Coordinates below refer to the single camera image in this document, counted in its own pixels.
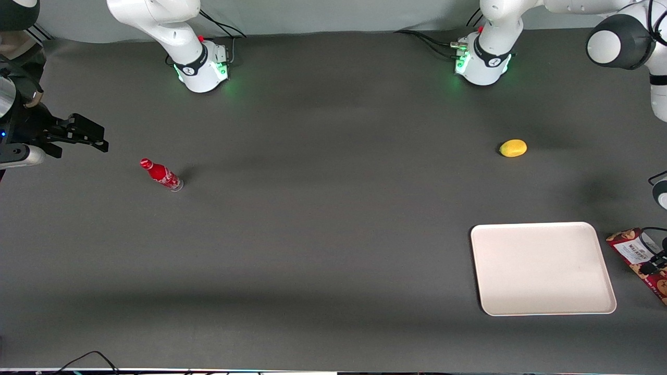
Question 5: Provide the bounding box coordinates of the white rectangular tray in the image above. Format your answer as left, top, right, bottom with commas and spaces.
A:
470, 222, 617, 317

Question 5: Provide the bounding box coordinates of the red cola bottle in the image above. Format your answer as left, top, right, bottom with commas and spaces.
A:
139, 158, 184, 193

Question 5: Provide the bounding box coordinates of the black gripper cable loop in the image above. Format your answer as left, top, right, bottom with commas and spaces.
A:
640, 227, 667, 258

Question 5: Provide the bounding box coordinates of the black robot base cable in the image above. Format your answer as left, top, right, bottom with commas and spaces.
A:
394, 7, 483, 59
166, 9, 248, 67

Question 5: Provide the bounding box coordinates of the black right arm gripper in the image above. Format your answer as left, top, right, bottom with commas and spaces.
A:
0, 62, 109, 159

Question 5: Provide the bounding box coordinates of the thin black cable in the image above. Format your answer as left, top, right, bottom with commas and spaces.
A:
51, 351, 121, 375

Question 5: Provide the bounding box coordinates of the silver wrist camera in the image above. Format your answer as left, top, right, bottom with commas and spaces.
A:
0, 145, 46, 169

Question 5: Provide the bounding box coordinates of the red cookie box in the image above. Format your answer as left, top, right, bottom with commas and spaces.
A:
606, 227, 667, 306

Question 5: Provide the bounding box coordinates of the yellow lemon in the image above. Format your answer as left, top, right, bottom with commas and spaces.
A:
499, 139, 528, 158

